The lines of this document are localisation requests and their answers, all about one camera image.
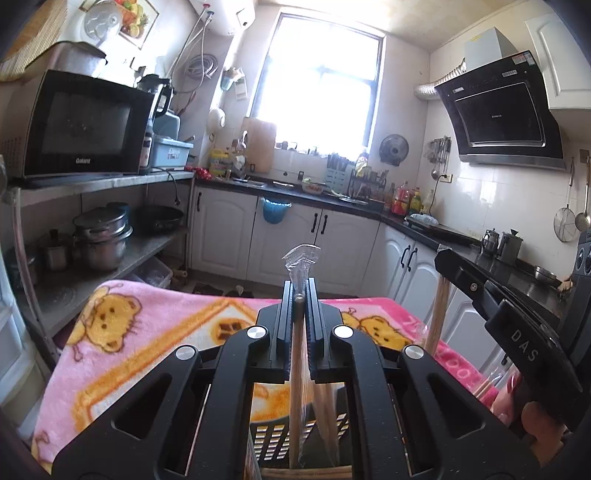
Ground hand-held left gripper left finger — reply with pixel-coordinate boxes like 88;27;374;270
52;281;296;480

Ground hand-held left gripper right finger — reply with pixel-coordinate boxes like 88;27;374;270
305;278;541;480

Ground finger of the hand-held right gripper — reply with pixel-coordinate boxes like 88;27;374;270
434;249;507;320

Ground plastic-wrapped wooden chopstick pair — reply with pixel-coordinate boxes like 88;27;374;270
314;383;345;462
283;244;321;469
422;277;506;400

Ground black perforated utensil basket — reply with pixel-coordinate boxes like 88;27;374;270
249;410;352;480

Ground person's right hand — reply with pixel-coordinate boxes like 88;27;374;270
492;374;567;455

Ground steel kettle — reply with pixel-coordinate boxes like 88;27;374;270
482;228;502;257

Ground group of sauce bottles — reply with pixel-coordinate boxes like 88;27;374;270
390;181;437;217

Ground white kitchen base cabinets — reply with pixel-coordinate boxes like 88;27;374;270
189;185;518;384

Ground blue hanging waste bin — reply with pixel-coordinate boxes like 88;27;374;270
259;196;293;225

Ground hanging steel ladle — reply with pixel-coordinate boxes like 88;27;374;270
575;171;591;232

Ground hanging kitchen tools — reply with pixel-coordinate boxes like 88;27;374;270
427;136;452;181

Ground pink printed blanket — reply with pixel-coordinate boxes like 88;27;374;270
31;279;502;476

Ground light blue knife holder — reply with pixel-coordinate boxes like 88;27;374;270
325;154;356;185

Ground black range hood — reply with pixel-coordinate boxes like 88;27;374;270
434;27;566;171

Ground black wok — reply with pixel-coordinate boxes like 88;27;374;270
136;203;184;234

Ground wooden cutting board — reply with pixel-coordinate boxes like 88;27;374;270
241;117;277;174

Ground stack of steel pots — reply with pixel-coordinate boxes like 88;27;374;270
73;202;134;271

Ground blue plastic bin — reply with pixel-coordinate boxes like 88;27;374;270
150;135;195;169

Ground metal shelf rack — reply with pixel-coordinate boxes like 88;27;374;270
0;168;197;365

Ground small steel pot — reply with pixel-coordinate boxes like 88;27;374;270
39;228;72;271

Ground kitchen window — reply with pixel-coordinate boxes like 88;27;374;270
249;11;386;155

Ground black blender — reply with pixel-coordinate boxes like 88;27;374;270
136;74;176;121

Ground white plastic drawer unit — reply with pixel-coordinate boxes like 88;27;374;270
0;249;51;430

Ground black microwave oven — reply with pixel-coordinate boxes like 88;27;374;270
2;69;155;181

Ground white water heater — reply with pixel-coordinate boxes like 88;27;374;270
187;0;257;35

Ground framed fruit picture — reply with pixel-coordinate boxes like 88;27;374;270
81;0;153;49

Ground hanging wire strainer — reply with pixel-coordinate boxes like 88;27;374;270
553;159;577;243

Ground black wire spice rack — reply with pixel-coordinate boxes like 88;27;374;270
348;166;389;204

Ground round wall fan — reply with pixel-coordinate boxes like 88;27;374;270
379;134;410;167

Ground silver flexible exhaust duct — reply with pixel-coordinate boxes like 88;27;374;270
413;60;467;100

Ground white wall cabinet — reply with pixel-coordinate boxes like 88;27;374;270
524;11;591;112

